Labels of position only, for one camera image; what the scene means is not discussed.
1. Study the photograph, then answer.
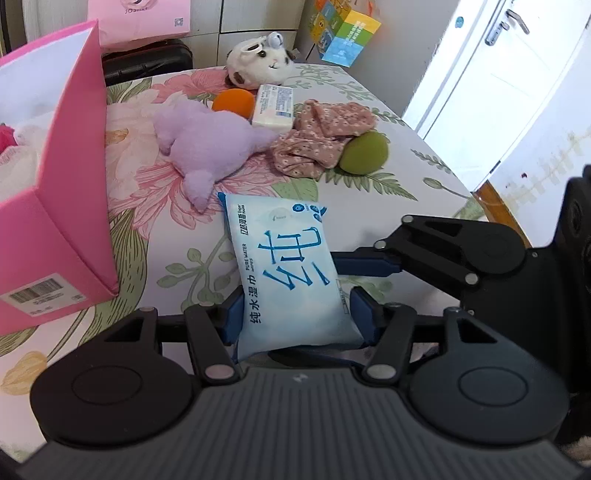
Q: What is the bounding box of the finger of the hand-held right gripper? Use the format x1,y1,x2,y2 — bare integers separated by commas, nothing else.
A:
332,213,491,287

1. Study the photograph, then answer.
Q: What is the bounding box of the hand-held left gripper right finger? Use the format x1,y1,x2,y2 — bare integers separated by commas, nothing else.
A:
348,286,498,381

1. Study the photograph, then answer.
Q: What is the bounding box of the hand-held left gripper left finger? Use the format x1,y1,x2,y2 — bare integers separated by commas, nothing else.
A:
105,293,245,386

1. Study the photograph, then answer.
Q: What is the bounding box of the blue wet wipes pack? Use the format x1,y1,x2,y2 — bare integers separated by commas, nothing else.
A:
217,193,366,363

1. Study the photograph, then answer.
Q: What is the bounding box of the pink floral cloth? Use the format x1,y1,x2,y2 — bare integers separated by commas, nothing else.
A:
270,99,377,180

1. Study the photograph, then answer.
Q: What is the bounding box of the pink cardboard box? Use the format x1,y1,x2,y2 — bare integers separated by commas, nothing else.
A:
0,19,120,335

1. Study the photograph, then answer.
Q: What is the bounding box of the white cat plush with bell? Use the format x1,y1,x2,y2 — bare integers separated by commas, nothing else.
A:
225,31,296,90

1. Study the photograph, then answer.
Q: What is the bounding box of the green foam ball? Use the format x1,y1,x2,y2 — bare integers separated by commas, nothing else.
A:
339,131,390,176

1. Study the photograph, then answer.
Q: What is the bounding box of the purple plush toy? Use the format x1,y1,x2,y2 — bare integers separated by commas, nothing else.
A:
152,99,280,214

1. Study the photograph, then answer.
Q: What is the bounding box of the white tissue packet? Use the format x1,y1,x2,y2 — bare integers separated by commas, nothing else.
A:
250,84,296,130

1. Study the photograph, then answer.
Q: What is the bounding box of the white door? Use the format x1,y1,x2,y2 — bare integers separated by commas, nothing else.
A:
402,0,591,250

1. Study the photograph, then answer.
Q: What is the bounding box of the orange foam ball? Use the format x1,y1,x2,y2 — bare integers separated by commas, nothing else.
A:
211,89,257,118

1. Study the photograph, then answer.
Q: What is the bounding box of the colourful printed carton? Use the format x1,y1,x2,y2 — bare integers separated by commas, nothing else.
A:
310,0,383,68

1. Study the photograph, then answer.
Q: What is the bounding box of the white fluffy cloth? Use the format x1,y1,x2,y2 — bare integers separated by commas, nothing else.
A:
0,122,42,204

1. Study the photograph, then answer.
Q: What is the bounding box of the black suitcase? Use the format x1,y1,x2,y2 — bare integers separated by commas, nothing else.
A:
102,39,195,88

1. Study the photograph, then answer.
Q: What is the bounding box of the pink paper bag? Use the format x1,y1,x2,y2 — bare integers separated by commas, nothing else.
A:
87,0,191,51

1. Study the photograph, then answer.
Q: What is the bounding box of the wooden bed frame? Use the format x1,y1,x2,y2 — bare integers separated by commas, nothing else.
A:
471,180,532,247

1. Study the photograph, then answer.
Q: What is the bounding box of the metal door handle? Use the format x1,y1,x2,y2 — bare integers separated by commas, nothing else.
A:
485,8,531,46

